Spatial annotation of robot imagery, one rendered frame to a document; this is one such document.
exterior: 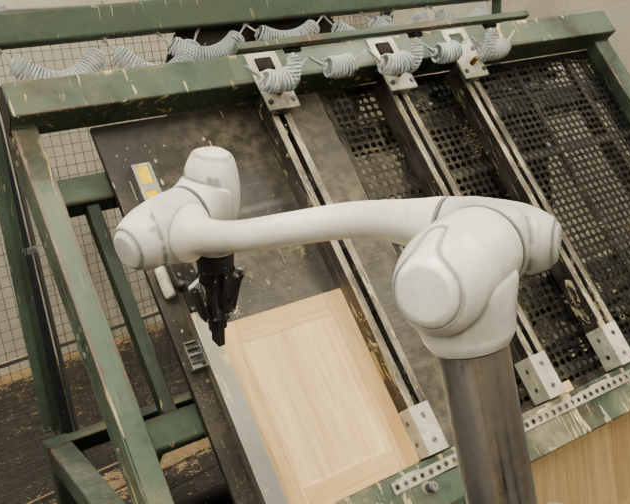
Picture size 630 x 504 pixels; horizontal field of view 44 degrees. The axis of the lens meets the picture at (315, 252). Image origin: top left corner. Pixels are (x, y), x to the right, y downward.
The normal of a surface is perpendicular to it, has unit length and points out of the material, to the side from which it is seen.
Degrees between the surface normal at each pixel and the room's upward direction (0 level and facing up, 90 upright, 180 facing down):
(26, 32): 90
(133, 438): 59
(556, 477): 90
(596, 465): 90
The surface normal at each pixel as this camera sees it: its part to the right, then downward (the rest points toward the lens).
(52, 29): 0.52, 0.08
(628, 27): -0.74, 0.25
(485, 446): -0.22, 0.25
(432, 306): -0.56, 0.18
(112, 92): 0.36, -0.43
